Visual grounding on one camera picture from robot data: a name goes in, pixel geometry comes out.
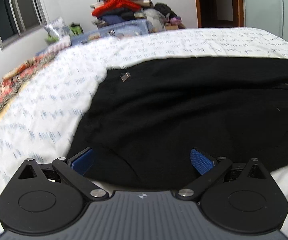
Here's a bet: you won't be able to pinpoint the red garment on pile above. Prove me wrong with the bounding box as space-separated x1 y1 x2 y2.
92 0 141 17

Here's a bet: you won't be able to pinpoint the black pants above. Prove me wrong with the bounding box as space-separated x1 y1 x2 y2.
67 57 288 190

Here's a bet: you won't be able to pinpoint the brown wooden door frame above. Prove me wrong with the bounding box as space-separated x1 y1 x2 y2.
196 0 244 28

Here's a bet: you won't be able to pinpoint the window with grey frame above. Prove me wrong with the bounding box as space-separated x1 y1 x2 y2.
0 0 46 49

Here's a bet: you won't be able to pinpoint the floral patterned blanket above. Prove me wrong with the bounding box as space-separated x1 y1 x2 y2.
0 36 71 112

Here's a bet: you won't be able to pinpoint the white script-print quilt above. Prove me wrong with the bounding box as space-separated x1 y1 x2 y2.
0 28 288 234

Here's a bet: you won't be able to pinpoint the pile of clothes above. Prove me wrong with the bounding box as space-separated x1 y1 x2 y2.
91 0 185 33

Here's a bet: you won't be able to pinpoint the blue folded blanket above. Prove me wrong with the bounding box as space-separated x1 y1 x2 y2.
71 19 153 46

